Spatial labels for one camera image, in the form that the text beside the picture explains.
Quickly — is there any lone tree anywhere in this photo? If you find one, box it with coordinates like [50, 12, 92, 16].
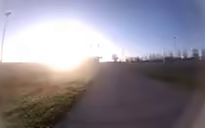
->
[111, 53, 119, 63]

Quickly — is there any grey asphalt path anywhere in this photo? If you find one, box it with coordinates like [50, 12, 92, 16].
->
[54, 61, 199, 128]

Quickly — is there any distant lamp pole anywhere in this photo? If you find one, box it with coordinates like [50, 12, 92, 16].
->
[172, 35, 178, 58]

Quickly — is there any dry grass verge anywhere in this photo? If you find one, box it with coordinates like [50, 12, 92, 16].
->
[129, 59, 205, 93]

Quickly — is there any dry grass field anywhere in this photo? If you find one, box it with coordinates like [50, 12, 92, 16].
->
[0, 60, 98, 128]

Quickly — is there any tall street lamp pole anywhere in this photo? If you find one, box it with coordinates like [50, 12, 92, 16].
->
[0, 9, 13, 64]

